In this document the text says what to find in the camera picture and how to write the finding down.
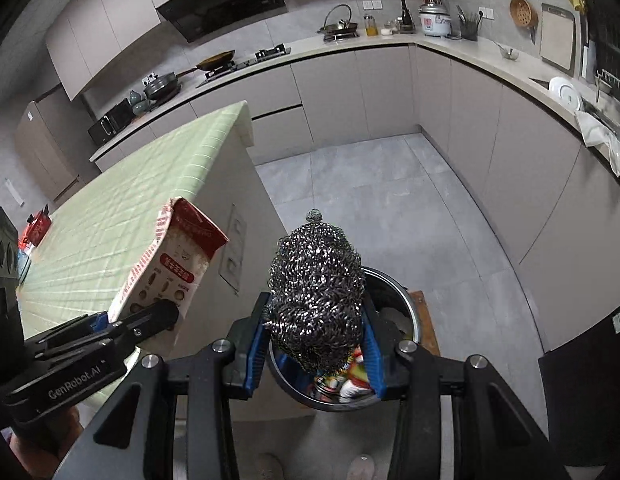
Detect steel dish rack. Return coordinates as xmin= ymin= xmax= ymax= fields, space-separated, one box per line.
xmin=594 ymin=70 xmax=620 ymax=107

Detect upper kitchen cabinets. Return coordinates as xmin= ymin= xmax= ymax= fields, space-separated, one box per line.
xmin=44 ymin=0 xmax=457 ymax=102

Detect black microwave oven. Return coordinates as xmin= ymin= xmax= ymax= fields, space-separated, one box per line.
xmin=86 ymin=98 xmax=136 ymax=145

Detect wooden stool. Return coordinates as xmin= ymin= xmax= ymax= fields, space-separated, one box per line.
xmin=407 ymin=290 xmax=443 ymax=357

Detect black gas stove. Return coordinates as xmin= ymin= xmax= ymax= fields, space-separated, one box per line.
xmin=197 ymin=47 xmax=293 ymax=86

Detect bamboo strainer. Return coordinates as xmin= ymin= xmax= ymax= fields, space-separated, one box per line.
xmin=508 ymin=0 xmax=540 ymax=45

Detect lower kitchen cabinets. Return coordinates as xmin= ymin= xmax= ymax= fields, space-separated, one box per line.
xmin=90 ymin=42 xmax=620 ymax=353

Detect black utensil holder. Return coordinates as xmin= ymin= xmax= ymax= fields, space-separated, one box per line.
xmin=456 ymin=5 xmax=480 ymax=42

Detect white dish cloth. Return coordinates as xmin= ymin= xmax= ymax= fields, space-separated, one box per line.
xmin=574 ymin=109 xmax=620 ymax=177

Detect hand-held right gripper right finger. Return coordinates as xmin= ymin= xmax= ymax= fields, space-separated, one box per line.
xmin=362 ymin=309 xmax=572 ymax=480

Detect frying pan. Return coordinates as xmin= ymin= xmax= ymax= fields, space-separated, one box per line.
xmin=177 ymin=50 xmax=237 ymax=77

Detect grey lidded pot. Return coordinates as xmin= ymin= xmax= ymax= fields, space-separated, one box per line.
xmin=142 ymin=72 xmax=183 ymax=102

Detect grey cutting board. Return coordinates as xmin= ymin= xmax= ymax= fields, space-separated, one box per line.
xmin=538 ymin=3 xmax=577 ymax=72

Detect person's right shoe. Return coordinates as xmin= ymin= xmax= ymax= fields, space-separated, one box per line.
xmin=347 ymin=453 xmax=377 ymax=480

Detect person's left shoe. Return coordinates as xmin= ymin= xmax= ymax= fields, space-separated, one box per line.
xmin=257 ymin=452 xmax=287 ymax=480

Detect black plastic bucket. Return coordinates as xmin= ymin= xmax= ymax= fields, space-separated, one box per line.
xmin=267 ymin=266 xmax=422 ymax=414

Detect black built-in dishwasher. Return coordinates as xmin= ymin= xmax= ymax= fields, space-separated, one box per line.
xmin=537 ymin=297 xmax=620 ymax=472

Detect wok with glass lid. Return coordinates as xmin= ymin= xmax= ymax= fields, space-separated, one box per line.
xmin=317 ymin=4 xmax=361 ymax=41

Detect white plate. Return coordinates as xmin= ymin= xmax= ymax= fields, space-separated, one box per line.
xmin=548 ymin=76 xmax=585 ymax=113

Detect white kitchen island cabinet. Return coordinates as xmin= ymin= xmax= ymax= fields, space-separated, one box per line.
xmin=174 ymin=105 xmax=291 ymax=413

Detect pink milk carton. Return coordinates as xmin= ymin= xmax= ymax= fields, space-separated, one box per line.
xmin=106 ymin=196 xmax=230 ymax=334

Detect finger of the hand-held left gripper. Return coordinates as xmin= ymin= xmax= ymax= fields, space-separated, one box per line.
xmin=104 ymin=300 xmax=181 ymax=357
xmin=24 ymin=311 xmax=111 ymax=357

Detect dark window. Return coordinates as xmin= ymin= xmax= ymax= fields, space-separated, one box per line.
xmin=572 ymin=0 xmax=620 ymax=92

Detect person's left forearm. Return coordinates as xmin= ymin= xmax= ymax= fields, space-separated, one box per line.
xmin=8 ymin=404 xmax=86 ymax=479

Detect white rice cooker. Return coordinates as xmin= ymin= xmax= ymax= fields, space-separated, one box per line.
xmin=418 ymin=2 xmax=452 ymax=39

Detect brown refrigerator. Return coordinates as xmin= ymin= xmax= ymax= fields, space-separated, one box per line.
xmin=14 ymin=100 xmax=88 ymax=202

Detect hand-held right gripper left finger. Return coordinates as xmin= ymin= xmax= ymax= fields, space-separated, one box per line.
xmin=52 ymin=291 xmax=271 ymax=480

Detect person's shoe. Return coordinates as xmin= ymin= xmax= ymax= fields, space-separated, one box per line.
xmin=347 ymin=453 xmax=377 ymax=480
xmin=257 ymin=452 xmax=287 ymax=480

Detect black range hood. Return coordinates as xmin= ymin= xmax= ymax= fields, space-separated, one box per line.
xmin=156 ymin=0 xmax=289 ymax=44

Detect steel wool scourer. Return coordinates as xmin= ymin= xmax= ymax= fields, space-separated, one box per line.
xmin=264 ymin=208 xmax=366 ymax=377

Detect kitchen cabinets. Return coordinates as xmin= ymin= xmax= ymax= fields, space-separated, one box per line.
xmin=90 ymin=42 xmax=620 ymax=353
xmin=44 ymin=0 xmax=457 ymax=102

